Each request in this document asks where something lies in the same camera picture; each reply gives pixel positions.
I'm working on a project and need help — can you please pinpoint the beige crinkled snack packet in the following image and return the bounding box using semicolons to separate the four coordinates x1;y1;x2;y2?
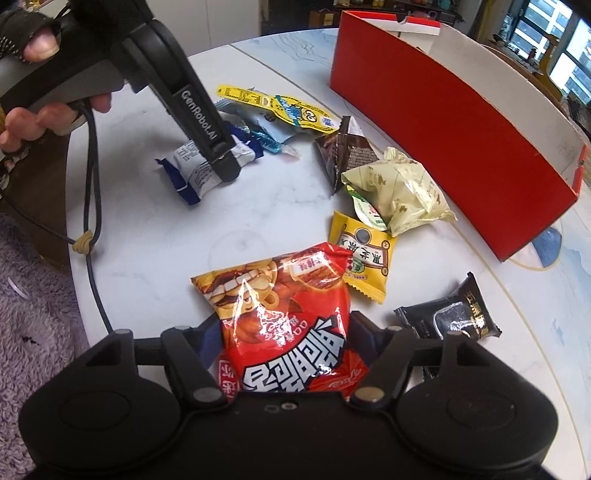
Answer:
342;147;458;237

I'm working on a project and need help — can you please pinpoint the teal wrapped candy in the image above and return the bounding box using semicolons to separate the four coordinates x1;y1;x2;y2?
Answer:
249;131;301;160

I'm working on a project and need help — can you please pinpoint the purple fleece robe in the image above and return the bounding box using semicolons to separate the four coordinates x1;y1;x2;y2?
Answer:
0;212;90;480

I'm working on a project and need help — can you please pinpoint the white and blue snack packet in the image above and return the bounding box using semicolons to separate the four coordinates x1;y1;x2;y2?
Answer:
154;131;259;206

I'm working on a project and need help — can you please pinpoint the person's left hand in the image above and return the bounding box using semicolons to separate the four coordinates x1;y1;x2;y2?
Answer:
0;9;114;153

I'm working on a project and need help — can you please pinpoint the light blue snack packet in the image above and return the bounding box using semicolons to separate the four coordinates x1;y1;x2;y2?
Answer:
217;102;305;145

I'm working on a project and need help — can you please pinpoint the black snack packet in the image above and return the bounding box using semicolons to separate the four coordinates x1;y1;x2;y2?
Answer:
394;271;502;343

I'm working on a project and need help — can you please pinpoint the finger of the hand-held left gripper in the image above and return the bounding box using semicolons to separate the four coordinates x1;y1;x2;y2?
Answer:
154;60;243;184

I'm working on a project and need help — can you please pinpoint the long yellow cartoon packet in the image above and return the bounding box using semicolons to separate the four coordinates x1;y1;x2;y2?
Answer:
217;84;342;134

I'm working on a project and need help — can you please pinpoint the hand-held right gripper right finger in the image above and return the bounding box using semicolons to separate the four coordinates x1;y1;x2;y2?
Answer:
348;311;467;407

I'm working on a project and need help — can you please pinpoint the large red snack bag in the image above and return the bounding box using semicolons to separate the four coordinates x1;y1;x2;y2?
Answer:
191;242;370;400

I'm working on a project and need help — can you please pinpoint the dark triangular snack packet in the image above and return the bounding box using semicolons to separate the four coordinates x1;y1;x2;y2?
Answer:
315;115;382;197

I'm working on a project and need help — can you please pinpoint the red cardboard box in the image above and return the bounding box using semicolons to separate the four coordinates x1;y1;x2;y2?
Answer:
329;10;591;263

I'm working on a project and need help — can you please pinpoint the yellow square snack packet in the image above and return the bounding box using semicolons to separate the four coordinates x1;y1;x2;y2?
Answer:
329;211;398;305

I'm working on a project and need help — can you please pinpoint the black cable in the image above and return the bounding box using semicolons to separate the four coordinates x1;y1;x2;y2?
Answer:
0;99;116;334

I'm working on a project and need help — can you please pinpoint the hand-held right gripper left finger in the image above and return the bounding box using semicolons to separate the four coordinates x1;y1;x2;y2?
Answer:
104;318;229;409

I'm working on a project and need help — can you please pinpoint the large window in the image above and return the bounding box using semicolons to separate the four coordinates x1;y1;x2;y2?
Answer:
510;0;591;104

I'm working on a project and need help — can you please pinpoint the small green white packet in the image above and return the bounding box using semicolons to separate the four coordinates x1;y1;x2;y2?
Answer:
346;185;389;232

